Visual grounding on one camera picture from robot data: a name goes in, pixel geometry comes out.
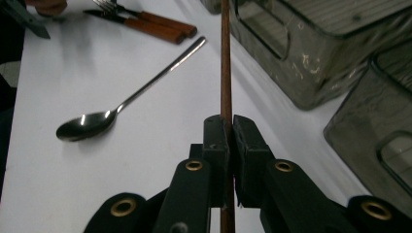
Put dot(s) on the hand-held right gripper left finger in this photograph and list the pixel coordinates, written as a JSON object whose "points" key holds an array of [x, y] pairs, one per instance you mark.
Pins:
{"points": [[216, 152]]}

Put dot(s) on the brown chopstick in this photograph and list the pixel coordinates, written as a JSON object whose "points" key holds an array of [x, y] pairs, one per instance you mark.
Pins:
{"points": [[226, 64]]}

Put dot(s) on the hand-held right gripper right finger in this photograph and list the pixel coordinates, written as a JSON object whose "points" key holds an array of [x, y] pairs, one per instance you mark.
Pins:
{"points": [[251, 155]]}

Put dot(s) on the translucent grey plastic bin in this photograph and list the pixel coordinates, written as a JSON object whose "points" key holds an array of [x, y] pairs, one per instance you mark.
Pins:
{"points": [[366, 129], [211, 6], [317, 64]]}

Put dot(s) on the long metal spoon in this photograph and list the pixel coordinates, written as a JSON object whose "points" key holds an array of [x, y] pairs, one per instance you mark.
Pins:
{"points": [[87, 124]]}

